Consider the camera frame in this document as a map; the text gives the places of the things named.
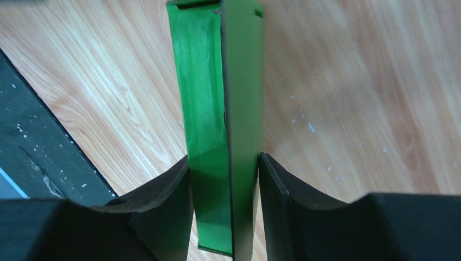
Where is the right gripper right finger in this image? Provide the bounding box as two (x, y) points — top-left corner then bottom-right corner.
(258, 153), (460, 260)

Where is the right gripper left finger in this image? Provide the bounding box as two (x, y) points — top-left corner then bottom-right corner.
(1, 157), (194, 260)

